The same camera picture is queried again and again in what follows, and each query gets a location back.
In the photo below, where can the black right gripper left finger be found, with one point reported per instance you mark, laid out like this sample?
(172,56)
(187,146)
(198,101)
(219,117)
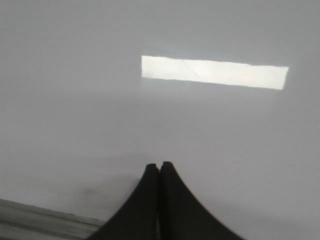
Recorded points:
(137,217)

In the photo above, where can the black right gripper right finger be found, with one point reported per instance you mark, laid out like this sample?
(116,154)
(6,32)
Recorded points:
(181,215)

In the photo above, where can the white whiteboard with aluminium frame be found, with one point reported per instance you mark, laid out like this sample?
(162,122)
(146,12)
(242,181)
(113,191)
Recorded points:
(78,122)

